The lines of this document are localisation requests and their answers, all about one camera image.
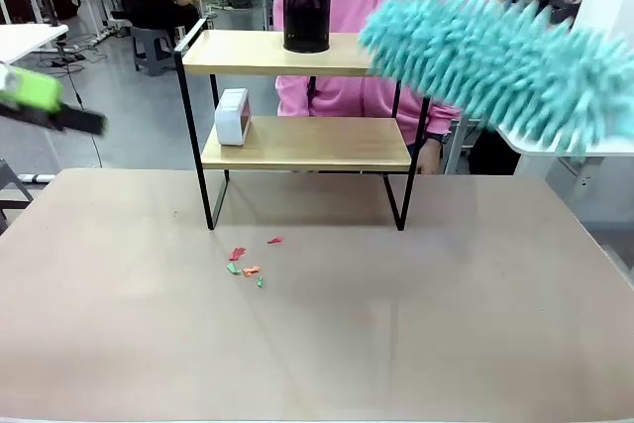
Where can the person's left hand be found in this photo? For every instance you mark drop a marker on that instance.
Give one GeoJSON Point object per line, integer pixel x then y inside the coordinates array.
{"type": "Point", "coordinates": [429, 160]}

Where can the small green paper scrap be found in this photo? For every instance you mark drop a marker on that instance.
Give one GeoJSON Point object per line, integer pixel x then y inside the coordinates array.
{"type": "Point", "coordinates": [260, 283]}

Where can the black mesh pen holder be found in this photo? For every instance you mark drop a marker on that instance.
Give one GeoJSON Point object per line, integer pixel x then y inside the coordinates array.
{"type": "Point", "coordinates": [306, 17]}

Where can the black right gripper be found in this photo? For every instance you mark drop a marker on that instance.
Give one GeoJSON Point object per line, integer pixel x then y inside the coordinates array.
{"type": "Point", "coordinates": [562, 8]}

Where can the white tube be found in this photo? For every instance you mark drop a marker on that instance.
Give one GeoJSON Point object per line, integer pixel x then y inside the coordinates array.
{"type": "Point", "coordinates": [37, 178]}

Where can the white digital clock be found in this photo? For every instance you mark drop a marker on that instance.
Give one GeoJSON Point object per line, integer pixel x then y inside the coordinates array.
{"type": "Point", "coordinates": [231, 118]}

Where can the white desk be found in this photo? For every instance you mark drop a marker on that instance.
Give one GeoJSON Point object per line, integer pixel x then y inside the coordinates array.
{"type": "Point", "coordinates": [25, 39]}
{"type": "Point", "coordinates": [525, 143]}

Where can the turquoise microfibre duster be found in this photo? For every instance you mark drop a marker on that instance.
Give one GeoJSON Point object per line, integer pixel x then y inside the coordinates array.
{"type": "Point", "coordinates": [495, 56]}

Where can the two-tier wooden black-framed shelf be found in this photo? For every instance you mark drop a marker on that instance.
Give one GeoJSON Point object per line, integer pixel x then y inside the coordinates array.
{"type": "Point", "coordinates": [307, 143]}

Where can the orange paper scrap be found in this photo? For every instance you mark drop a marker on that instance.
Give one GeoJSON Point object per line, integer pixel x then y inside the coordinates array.
{"type": "Point", "coordinates": [251, 271]}

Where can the black wristwatch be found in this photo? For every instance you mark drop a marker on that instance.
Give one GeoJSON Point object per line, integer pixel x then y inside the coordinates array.
{"type": "Point", "coordinates": [438, 137]}

